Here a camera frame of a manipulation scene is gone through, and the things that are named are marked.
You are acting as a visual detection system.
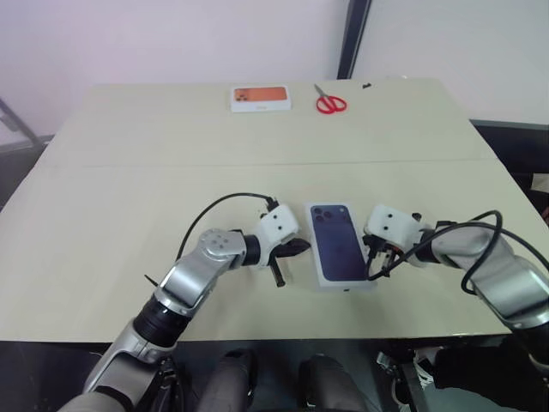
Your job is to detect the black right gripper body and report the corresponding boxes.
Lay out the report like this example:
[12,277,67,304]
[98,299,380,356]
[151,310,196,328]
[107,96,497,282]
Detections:
[362,233,405,271]

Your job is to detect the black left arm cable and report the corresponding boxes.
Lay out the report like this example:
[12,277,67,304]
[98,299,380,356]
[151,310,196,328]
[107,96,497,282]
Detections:
[177,191,279,264]

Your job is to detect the dark side table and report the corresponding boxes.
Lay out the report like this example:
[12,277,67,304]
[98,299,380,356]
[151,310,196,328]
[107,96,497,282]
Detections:
[468,118,549,227]

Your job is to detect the black metal frame strut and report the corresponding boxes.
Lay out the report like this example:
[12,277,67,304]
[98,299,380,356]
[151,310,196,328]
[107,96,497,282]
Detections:
[396,354,431,412]

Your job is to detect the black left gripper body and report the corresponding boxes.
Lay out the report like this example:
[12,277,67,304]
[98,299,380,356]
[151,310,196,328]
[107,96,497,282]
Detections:
[264,236,301,276]

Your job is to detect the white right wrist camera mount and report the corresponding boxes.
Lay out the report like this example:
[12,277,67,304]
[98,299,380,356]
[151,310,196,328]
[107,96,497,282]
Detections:
[363,204,431,252]

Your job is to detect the dark metal rack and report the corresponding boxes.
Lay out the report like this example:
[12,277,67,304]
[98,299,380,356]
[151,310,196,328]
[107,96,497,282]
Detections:
[0,96,56,152]

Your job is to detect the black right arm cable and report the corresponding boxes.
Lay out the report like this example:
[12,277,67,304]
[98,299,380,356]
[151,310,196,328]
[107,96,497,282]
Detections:
[367,209,519,296]

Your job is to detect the dark rounded robot knee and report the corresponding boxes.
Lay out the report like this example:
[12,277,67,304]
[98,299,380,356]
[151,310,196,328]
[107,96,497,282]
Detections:
[297,353,359,412]
[199,348,260,412]

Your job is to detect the orange print phone box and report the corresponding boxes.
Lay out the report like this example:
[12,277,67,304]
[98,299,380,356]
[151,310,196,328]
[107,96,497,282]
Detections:
[229,85,295,114]

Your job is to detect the black vertical frame post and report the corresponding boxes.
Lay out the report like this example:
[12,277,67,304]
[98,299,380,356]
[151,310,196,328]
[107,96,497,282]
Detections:
[335,0,372,81]

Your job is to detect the red handled scissors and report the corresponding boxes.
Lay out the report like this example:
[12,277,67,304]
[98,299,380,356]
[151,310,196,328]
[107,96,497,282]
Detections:
[313,82,348,116]

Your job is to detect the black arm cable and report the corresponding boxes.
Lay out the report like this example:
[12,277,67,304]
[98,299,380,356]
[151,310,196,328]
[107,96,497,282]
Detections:
[367,209,519,296]
[177,191,279,264]

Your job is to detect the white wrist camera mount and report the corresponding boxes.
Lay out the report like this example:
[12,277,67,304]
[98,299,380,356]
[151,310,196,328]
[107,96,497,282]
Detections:
[258,204,301,251]
[363,204,431,252]

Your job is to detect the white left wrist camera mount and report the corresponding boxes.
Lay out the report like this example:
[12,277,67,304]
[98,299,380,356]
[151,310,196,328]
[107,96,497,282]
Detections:
[258,204,301,251]

